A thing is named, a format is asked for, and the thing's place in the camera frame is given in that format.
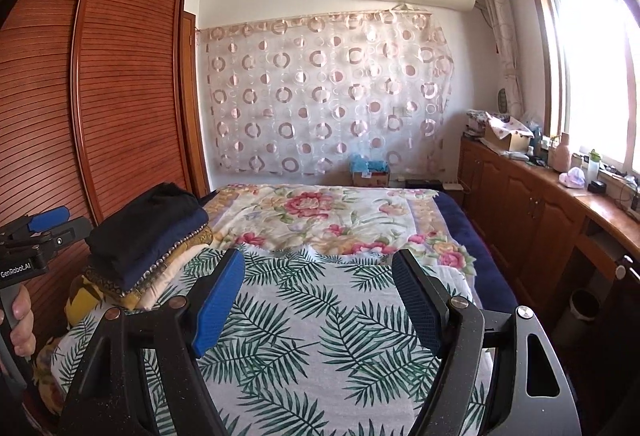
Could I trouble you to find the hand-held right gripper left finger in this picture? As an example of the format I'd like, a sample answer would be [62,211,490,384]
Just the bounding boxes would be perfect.
[57,247,246,436]

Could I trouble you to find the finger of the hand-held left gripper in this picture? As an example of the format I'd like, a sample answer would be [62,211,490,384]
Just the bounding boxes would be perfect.
[35,217,94,264]
[10,206,71,237]

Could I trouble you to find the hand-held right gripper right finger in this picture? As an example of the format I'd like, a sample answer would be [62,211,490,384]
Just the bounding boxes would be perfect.
[391,248,583,436]

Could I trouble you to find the person's left hand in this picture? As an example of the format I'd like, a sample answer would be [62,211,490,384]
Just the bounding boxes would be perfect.
[11,288,37,359]

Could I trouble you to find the brown patterned folded garment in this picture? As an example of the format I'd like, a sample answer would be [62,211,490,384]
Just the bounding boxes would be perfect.
[82,226,213,301]

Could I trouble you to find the cream folded cloth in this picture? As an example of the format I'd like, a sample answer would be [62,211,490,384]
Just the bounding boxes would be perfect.
[125,238,216,311]

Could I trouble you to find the navy folded garment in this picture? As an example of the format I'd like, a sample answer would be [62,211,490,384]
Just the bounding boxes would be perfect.
[90,228,211,291]

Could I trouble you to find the navy bed blanket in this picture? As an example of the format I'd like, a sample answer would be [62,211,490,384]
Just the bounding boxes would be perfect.
[435,191,521,317]

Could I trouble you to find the palm-leaf printed bedsheet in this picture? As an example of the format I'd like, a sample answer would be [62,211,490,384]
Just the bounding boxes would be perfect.
[50,243,488,436]

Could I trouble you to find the floral quilt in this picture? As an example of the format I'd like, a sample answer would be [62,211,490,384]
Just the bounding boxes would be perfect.
[200,183,478,274]

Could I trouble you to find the small cardboard box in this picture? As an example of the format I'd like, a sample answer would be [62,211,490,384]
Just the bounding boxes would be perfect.
[352,171,391,188]

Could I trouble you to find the wooden cabinet counter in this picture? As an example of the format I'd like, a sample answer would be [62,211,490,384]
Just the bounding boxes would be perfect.
[457,136,640,332]

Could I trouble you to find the blue plastic bag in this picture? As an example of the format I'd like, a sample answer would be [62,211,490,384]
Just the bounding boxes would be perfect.
[348,153,391,177]

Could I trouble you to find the wooden louvered wardrobe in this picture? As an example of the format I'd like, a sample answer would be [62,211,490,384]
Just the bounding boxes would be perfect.
[0,0,211,352]

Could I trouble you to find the grey waste bin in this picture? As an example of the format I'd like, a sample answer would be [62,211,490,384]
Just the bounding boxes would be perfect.
[555,288,601,347]

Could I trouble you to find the open cardboard box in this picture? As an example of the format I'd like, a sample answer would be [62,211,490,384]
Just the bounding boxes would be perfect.
[482,113,535,155]

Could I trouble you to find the pink plastic bag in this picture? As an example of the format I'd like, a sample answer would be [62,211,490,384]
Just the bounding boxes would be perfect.
[559,166,587,189]

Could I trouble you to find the sheer circle-patterned curtain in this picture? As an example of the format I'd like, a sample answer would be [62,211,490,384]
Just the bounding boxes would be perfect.
[197,10,456,177]

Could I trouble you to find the tied patterned window drape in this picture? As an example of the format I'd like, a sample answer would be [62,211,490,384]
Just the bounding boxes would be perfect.
[475,0,523,117]

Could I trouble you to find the wooden-framed window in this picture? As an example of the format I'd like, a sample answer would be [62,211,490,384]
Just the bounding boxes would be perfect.
[522,0,640,181]

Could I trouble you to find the tangled cables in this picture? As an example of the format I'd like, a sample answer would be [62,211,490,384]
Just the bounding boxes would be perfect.
[600,163,640,211]

